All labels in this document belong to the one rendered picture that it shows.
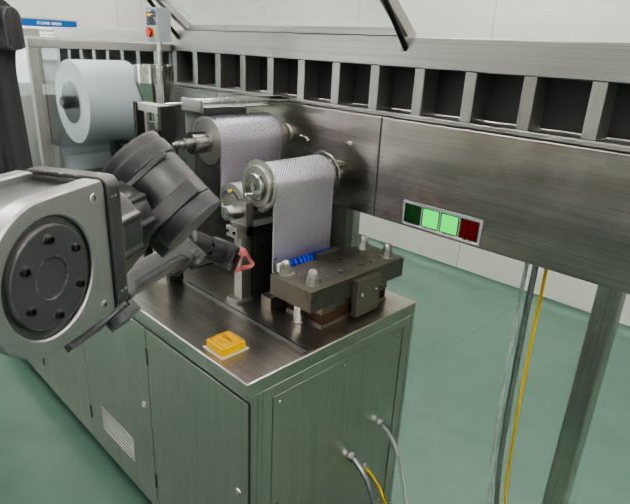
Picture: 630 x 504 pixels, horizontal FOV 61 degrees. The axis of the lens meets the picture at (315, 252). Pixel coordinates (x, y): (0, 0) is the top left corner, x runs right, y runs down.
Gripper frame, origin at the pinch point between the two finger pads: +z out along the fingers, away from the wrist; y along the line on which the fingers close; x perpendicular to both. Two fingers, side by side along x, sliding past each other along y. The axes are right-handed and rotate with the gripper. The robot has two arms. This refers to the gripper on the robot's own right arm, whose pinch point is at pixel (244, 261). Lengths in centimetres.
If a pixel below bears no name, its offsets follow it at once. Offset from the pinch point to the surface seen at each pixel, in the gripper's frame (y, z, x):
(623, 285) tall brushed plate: 80, 32, 29
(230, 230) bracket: -9.9, -0.3, 6.2
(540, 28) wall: -51, 202, 201
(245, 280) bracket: -7.9, 10.8, -5.5
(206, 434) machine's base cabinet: 4.6, 8.1, -47.5
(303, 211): 0.2, 13.4, 19.6
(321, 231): 0.2, 24.2, 16.9
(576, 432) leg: 75, 72, -8
